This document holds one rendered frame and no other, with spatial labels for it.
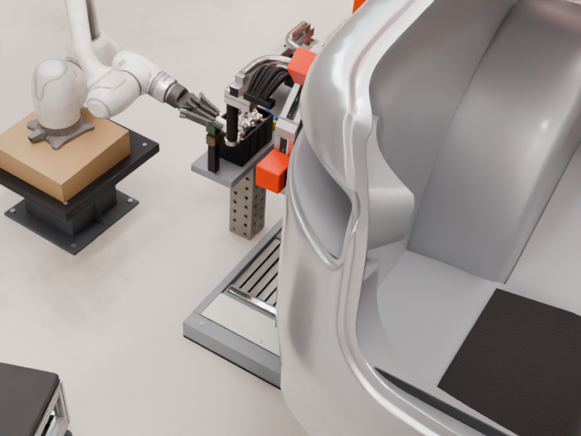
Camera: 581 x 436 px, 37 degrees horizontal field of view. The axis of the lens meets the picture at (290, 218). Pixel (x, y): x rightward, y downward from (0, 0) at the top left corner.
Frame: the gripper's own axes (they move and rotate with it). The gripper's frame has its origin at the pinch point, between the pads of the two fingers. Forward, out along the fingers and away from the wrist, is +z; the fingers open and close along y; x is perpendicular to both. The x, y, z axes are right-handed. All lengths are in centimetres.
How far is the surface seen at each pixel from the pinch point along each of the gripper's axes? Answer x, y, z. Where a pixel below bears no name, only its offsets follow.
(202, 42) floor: 92, 136, -68
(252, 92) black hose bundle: -31.8, -15.8, 9.3
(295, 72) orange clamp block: -49, -19, 19
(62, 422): 54, -86, 10
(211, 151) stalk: 17.1, 3.5, -2.6
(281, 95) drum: -23.1, -0.1, 13.4
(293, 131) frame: -34.4, -22.9, 25.8
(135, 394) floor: 67, -59, 20
